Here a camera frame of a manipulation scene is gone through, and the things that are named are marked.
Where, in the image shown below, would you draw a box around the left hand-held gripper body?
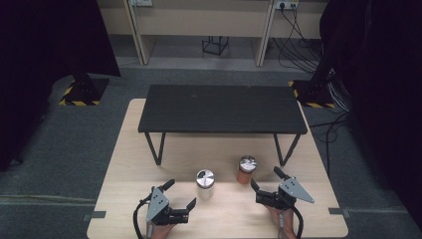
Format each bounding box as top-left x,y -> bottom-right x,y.
145,186 -> 191,226

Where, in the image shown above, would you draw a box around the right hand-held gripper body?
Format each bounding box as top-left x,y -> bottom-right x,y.
255,178 -> 316,211

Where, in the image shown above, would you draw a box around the glass jar of orange powder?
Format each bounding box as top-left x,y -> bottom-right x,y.
236,154 -> 258,185

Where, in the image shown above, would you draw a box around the glass jar of white powder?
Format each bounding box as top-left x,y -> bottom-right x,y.
195,168 -> 216,200

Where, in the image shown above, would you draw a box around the black raised shelf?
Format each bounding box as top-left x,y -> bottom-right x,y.
137,84 -> 309,167

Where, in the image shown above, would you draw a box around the person's left hand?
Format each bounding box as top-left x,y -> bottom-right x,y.
145,221 -> 177,239

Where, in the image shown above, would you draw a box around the person's right hand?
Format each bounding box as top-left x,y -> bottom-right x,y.
264,204 -> 297,239

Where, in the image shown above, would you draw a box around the grey tape strip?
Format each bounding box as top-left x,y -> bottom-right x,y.
327,206 -> 351,219
82,210 -> 107,223

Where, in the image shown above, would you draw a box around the black stand base striped tape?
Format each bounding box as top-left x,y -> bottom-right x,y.
59,73 -> 110,108
288,79 -> 336,110

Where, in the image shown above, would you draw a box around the black curtain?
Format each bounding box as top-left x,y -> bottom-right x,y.
0,0 -> 121,172
313,0 -> 422,231

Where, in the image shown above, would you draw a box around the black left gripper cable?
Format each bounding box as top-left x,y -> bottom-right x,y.
132,194 -> 154,239

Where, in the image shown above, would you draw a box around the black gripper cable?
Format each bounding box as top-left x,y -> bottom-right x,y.
132,194 -> 154,239
289,204 -> 305,239

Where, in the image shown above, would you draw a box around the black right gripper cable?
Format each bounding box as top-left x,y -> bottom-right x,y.
289,204 -> 305,239

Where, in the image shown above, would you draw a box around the black and white floor cables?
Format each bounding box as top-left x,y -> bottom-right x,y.
310,71 -> 353,177

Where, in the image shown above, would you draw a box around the bundle of black cables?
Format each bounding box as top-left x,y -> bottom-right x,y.
272,5 -> 323,75

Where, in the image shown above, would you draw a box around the black wire frame stand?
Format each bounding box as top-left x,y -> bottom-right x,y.
201,35 -> 230,57

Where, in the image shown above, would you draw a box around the beige desk frame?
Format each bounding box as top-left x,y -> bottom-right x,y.
97,0 -> 330,68

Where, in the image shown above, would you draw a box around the white wall socket with plugs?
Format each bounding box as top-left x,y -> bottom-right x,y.
275,0 -> 300,11

